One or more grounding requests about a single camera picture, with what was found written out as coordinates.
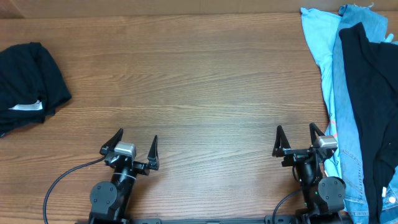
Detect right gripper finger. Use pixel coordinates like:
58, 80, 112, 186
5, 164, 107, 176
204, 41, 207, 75
272, 125, 291, 157
309, 123, 325, 146

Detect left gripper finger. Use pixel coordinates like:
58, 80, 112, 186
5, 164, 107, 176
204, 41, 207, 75
147, 135, 159, 170
99, 128, 123, 156

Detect black t-shirt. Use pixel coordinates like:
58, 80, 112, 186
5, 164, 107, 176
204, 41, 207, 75
339, 22, 397, 223

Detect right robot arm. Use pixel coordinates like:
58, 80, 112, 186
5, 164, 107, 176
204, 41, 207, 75
271, 123, 346, 223

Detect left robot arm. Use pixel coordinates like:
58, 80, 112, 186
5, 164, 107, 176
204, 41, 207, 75
88, 129, 159, 224

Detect blue denim jeans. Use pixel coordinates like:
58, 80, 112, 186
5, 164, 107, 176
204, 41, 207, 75
335, 4, 397, 223

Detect folded black garment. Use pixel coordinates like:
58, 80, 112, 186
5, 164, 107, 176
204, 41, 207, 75
1, 42, 72, 136

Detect light blue t-shirt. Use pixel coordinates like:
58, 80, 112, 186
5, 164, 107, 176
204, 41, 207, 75
300, 7, 346, 212

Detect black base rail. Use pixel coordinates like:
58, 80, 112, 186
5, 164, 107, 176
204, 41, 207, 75
74, 214, 354, 224

